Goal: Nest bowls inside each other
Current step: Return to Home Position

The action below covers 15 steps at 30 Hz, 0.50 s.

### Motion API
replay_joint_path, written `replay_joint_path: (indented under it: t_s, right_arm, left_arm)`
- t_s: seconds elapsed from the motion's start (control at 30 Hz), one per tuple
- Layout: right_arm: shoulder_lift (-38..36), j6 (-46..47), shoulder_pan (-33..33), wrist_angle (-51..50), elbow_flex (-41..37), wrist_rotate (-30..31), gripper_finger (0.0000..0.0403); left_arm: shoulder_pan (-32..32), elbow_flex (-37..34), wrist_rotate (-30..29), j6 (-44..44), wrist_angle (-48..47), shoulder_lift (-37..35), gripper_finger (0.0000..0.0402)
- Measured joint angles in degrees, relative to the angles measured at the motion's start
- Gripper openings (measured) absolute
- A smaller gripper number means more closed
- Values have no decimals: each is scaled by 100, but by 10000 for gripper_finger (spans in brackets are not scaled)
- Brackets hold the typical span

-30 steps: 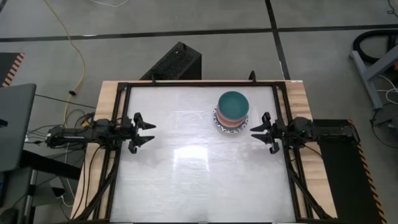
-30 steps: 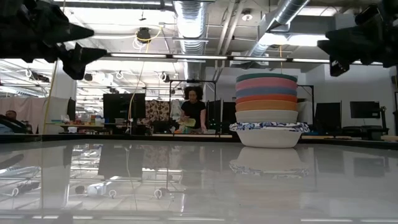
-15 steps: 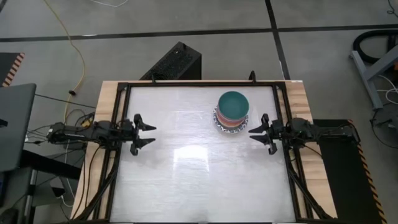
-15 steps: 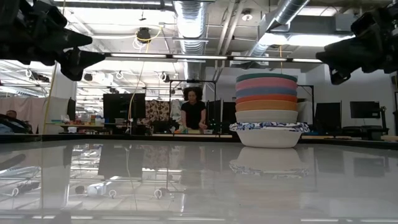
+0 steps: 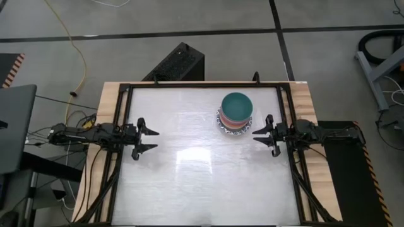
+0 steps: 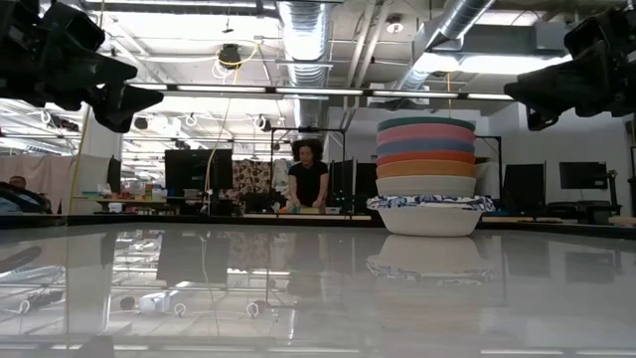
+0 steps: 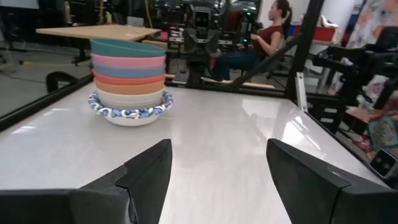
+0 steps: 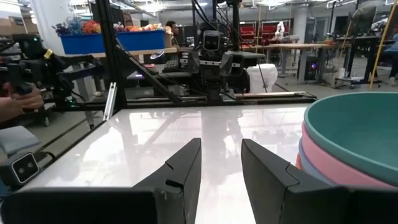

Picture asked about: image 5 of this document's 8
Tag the green bowl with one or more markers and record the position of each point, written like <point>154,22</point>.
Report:
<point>237,105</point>

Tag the orange bowl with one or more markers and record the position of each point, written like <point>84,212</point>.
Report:
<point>236,128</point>

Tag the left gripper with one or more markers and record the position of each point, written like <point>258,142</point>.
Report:
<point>131,137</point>

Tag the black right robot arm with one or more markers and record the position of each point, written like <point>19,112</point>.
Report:
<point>315,134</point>

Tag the grey metal stand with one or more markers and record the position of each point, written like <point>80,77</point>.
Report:
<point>372,79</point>

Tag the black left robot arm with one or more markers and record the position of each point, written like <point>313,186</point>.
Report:
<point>82,135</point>

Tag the large hazard striped black mat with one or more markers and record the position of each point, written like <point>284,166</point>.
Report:
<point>350,183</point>

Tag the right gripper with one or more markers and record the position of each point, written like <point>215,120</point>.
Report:
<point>280,135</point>

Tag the small hazard striped mat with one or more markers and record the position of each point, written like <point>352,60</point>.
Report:
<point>8,67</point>

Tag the grey flat monitor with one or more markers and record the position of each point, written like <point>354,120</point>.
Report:
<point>15,126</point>

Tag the black computer tower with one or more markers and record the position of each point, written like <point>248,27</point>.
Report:
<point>176,63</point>

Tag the black table frame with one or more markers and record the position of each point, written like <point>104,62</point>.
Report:
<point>205,85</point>

